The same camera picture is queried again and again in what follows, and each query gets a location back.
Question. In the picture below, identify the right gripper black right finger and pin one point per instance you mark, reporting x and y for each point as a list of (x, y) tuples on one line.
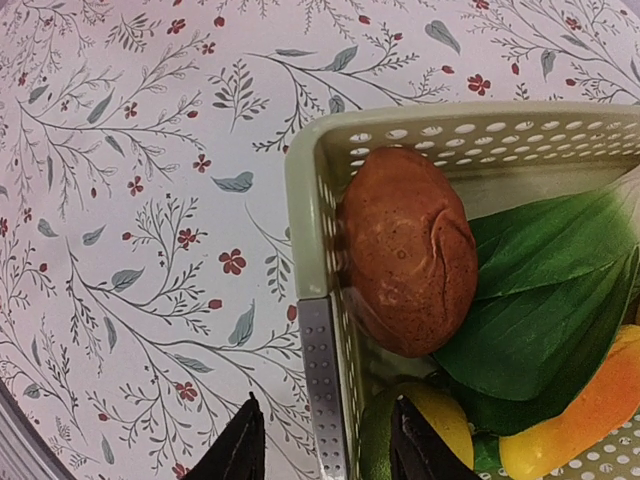
[(417, 452)]

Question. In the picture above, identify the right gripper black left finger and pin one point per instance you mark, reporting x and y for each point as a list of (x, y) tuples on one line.
[(238, 453)]

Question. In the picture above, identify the yellow green mango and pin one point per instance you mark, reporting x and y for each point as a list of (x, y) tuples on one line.
[(442, 412)]

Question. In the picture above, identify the brown bread roll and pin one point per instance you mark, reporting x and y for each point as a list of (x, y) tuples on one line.
[(413, 268)]

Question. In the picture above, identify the green bok choy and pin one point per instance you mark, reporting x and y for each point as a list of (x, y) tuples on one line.
[(556, 279)]

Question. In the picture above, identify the pale green perforated basket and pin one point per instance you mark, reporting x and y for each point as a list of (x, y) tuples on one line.
[(496, 156)]

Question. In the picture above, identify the floral patterned table mat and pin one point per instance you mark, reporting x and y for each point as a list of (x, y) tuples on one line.
[(146, 265)]

